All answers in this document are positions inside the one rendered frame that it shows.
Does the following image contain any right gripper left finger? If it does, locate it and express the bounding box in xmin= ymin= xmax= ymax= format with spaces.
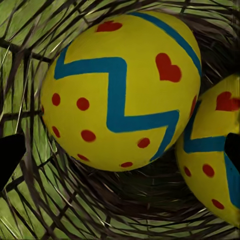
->
xmin=0 ymin=133 xmax=26 ymax=193

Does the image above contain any wicker basket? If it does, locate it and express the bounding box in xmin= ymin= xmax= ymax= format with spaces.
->
xmin=0 ymin=0 xmax=240 ymax=240

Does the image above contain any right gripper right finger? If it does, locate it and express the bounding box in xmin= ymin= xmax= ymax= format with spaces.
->
xmin=224 ymin=133 xmax=240 ymax=173

